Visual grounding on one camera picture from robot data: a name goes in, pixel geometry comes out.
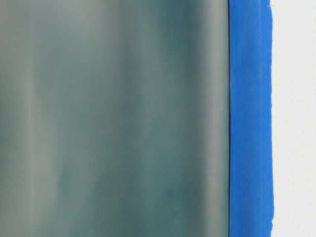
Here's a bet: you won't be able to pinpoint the blurred grey-green close object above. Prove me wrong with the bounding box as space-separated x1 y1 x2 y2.
0 0 229 237

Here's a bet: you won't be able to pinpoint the blue table cloth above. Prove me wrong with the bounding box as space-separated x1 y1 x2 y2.
229 0 274 237

